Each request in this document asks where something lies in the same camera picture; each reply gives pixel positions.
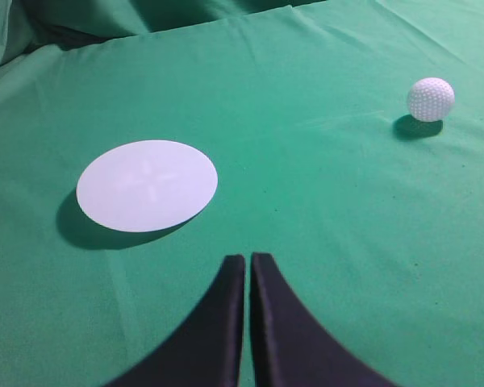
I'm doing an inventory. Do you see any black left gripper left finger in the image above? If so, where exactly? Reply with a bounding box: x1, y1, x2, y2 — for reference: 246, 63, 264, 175
107, 255, 245, 387

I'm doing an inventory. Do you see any white dimpled golf ball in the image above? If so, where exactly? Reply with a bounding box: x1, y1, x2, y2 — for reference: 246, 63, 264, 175
407, 77, 455, 123

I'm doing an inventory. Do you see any green table cloth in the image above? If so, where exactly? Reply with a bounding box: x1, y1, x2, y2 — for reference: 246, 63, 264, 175
0, 1, 484, 386

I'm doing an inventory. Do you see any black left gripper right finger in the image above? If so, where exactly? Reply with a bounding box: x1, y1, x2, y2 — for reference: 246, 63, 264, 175
250, 252, 395, 386

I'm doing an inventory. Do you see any green backdrop curtain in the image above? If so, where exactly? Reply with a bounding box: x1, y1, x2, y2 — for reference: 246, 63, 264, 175
0, 0, 307, 88

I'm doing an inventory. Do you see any white round flat plate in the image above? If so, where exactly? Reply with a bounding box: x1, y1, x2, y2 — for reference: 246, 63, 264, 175
76, 139, 219, 233

